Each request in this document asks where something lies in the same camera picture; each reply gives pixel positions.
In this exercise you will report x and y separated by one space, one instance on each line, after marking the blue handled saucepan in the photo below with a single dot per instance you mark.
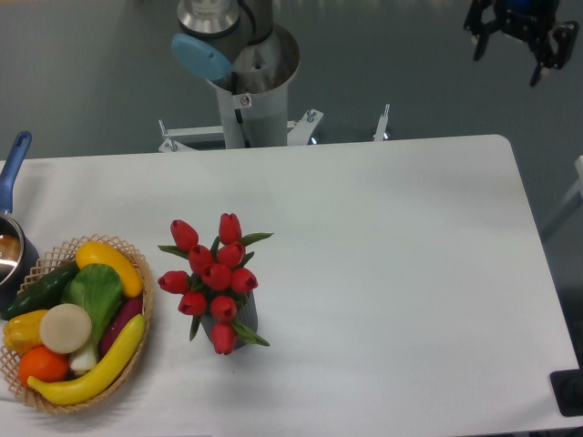
18 254

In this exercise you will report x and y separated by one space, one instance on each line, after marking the orange fruit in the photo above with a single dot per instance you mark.
43 364

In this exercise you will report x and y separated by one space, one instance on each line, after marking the grey ribbed vase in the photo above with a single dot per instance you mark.
230 321

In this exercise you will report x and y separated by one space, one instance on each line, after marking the black device at table edge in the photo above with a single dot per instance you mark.
567 388

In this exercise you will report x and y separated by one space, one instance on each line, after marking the yellow squash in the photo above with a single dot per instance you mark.
97 252

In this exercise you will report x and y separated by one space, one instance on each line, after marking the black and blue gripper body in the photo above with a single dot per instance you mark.
527 21

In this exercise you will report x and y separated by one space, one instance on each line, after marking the purple sweet potato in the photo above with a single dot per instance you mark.
129 309

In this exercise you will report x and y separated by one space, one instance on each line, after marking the green bok choy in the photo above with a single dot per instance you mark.
98 290

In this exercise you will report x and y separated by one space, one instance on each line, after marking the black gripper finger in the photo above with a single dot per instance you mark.
553 47
481 32

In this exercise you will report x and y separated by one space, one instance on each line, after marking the beige round slice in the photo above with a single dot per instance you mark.
65 328

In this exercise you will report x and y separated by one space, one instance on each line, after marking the silver robot arm blue cap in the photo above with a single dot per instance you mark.
250 61

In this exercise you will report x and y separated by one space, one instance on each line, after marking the woven wicker basket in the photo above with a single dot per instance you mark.
52 259

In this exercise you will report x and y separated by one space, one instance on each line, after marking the white furniture leg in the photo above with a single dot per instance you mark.
565 208

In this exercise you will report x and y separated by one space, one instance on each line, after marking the yellow bell pepper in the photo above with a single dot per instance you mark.
22 333

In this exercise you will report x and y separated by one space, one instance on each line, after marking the yellow banana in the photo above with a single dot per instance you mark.
102 375

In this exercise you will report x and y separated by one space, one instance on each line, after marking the red tulip bouquet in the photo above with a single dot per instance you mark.
220 267

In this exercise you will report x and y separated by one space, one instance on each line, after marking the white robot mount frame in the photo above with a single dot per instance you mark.
311 129

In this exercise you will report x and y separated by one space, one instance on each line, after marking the green cucumber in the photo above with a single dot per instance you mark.
43 294

